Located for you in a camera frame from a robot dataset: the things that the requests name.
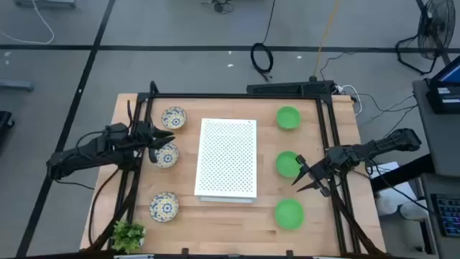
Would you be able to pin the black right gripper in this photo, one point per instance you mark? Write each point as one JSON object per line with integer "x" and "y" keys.
{"x": 328, "y": 163}

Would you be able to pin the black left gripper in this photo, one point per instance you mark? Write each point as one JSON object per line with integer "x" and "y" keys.
{"x": 142, "y": 138}

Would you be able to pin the yellow patterned mini bowl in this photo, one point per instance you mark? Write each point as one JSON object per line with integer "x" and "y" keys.
{"x": 164, "y": 207}
{"x": 174, "y": 118}
{"x": 167, "y": 158}

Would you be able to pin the green mini bowl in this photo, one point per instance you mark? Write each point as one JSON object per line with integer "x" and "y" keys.
{"x": 289, "y": 214}
{"x": 285, "y": 163}
{"x": 288, "y": 118}

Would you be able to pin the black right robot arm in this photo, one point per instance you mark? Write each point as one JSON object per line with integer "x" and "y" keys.
{"x": 395, "y": 142}

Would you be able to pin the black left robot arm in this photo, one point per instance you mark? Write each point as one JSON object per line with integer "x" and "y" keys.
{"x": 90, "y": 154}

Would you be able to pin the white perforated metal shelf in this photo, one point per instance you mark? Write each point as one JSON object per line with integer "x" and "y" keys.
{"x": 226, "y": 158}

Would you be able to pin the white paper sheet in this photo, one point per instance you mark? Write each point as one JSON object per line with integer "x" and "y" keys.
{"x": 386, "y": 168}

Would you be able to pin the white round container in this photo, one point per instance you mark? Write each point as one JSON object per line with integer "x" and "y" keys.
{"x": 413, "y": 211}
{"x": 386, "y": 205}

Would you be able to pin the black perforated box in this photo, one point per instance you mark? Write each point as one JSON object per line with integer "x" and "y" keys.
{"x": 287, "y": 88}

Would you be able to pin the black bar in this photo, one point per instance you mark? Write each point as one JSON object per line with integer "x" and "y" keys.
{"x": 402, "y": 172}

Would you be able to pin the small green potted plant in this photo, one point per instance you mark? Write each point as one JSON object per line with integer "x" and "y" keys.
{"x": 127, "y": 235}

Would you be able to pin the grey desk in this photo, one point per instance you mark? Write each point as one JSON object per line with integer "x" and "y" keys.
{"x": 429, "y": 187}
{"x": 442, "y": 144}

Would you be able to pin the black keyboard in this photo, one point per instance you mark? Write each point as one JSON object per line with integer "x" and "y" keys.
{"x": 447, "y": 216}

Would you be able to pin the grey floor bar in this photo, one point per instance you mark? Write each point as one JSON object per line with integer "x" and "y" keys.
{"x": 16, "y": 85}

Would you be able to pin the black device with labels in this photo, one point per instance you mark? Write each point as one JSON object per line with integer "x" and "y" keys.
{"x": 442, "y": 104}

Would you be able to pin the dark laptop screen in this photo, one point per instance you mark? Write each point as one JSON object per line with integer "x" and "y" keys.
{"x": 451, "y": 73}

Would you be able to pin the black floor fan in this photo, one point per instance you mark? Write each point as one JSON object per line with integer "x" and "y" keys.
{"x": 436, "y": 32}

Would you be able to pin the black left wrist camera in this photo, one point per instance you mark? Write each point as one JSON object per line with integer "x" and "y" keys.
{"x": 116, "y": 129}

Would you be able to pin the black aluminium table frame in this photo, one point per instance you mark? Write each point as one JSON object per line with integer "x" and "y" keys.
{"x": 233, "y": 96}

